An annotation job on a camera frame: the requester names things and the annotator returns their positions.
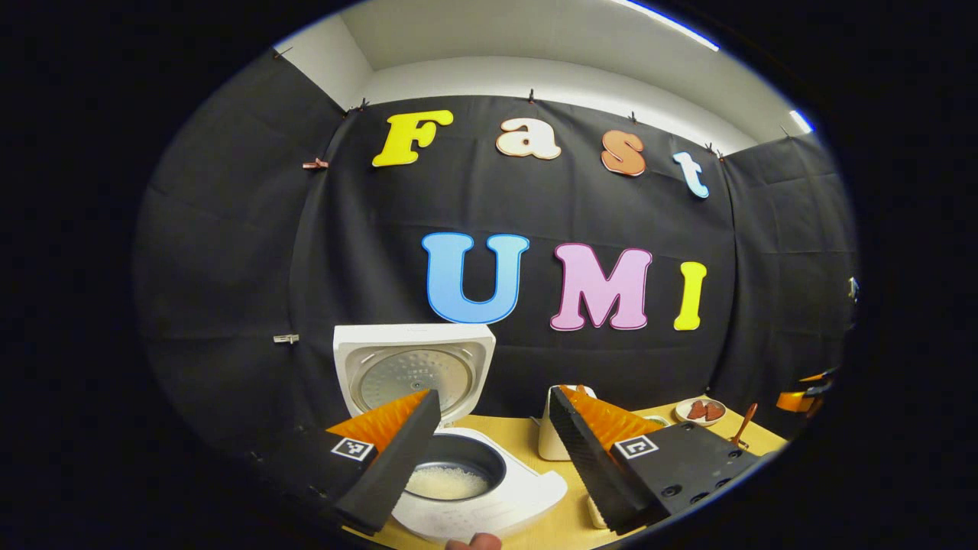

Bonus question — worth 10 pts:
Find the black backdrop cloth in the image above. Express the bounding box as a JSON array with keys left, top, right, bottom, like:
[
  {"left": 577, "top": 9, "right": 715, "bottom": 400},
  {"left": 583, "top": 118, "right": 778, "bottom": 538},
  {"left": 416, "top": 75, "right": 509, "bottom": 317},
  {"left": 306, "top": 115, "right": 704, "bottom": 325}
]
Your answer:
[{"left": 131, "top": 47, "right": 860, "bottom": 459}]

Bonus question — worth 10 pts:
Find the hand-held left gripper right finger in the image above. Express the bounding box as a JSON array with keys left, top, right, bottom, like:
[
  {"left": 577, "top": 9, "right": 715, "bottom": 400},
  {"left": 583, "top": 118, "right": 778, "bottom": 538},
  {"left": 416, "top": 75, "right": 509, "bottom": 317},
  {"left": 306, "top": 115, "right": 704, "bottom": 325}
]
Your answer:
[{"left": 548, "top": 384, "right": 772, "bottom": 535}]

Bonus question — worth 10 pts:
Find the white toaster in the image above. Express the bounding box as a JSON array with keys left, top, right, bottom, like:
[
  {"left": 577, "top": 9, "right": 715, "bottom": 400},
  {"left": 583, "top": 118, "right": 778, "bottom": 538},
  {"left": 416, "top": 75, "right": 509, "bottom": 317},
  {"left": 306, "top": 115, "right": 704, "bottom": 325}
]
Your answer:
[{"left": 537, "top": 386, "right": 597, "bottom": 461}]

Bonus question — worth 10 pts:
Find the brown wooden spoon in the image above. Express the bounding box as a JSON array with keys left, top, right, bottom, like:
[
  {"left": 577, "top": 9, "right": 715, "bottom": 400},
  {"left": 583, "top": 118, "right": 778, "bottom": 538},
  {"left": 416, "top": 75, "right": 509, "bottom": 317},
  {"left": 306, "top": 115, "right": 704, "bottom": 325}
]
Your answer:
[{"left": 730, "top": 403, "right": 759, "bottom": 450}]

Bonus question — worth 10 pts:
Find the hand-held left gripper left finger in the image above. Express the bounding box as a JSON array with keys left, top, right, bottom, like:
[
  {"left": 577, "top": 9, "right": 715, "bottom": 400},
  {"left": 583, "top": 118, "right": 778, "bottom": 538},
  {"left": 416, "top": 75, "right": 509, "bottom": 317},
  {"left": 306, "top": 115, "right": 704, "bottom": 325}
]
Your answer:
[{"left": 256, "top": 388, "right": 442, "bottom": 537}]

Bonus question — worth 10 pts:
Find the long ceiling light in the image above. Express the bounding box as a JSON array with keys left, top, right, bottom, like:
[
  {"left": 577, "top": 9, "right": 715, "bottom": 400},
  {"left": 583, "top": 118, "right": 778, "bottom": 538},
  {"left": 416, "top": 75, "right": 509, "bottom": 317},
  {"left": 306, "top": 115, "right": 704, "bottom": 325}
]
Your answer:
[{"left": 611, "top": 0, "right": 721, "bottom": 52}]

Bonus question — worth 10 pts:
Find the round white plate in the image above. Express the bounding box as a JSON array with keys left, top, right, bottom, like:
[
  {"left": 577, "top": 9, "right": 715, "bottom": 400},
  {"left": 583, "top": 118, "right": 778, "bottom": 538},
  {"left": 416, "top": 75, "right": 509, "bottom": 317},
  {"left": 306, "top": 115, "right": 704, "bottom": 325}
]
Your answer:
[{"left": 675, "top": 397, "right": 727, "bottom": 427}]

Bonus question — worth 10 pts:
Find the white rice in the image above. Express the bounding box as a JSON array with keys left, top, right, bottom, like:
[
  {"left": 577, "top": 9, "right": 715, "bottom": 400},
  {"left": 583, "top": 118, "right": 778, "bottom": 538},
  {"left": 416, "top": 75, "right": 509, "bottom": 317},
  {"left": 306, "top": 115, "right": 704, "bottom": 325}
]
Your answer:
[{"left": 405, "top": 466, "right": 490, "bottom": 501}]

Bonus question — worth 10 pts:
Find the white rice cooker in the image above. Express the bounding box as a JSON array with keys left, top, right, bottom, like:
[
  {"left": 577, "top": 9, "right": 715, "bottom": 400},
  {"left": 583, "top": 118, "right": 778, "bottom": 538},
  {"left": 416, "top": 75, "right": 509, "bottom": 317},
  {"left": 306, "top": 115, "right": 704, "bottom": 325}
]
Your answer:
[{"left": 333, "top": 323, "right": 570, "bottom": 545}]

